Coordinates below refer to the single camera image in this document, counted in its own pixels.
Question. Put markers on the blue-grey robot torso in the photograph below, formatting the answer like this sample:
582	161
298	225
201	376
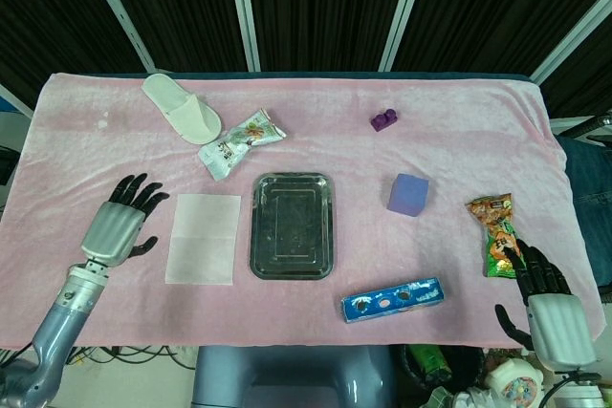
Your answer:
291	377

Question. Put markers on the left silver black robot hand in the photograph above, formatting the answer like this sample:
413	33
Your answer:
112	233

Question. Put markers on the white napkin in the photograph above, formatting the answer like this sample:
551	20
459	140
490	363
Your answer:
203	241

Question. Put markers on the blue denim trousers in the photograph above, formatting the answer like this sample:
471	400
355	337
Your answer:
588	188

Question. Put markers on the orange green snack bag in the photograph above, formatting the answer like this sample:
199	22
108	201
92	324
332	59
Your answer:
497	226

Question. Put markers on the black waste bin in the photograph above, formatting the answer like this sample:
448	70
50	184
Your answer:
466	365

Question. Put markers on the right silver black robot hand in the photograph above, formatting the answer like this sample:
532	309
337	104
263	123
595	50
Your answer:
561	327

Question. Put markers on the silver snack bag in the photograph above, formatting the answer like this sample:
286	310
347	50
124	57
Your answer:
236	143

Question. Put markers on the blue Oreo cookie box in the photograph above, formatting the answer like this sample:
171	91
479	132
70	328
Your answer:
392	300

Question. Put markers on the black metal stand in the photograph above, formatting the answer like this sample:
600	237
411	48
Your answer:
585	127

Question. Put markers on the metal tray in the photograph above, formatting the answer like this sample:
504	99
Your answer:
292	226

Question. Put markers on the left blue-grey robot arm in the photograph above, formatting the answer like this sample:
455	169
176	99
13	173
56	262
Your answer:
57	327

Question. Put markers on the purple foam cube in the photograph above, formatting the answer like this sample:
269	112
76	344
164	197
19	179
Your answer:
406	195

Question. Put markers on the white slipper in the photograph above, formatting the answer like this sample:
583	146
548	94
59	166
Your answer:
184	112

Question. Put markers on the purple toy brick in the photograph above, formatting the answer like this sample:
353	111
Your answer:
382	120

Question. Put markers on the white partition post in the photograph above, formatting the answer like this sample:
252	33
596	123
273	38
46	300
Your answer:
574	37
244	9
16	101
117	9
404	9

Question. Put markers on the white round toy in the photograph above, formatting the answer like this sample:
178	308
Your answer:
514	379

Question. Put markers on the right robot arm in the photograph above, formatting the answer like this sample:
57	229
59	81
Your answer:
579	391

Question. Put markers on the green packet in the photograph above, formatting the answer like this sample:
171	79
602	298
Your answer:
430	362

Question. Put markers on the pink fleece cloth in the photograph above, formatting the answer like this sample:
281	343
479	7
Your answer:
334	150

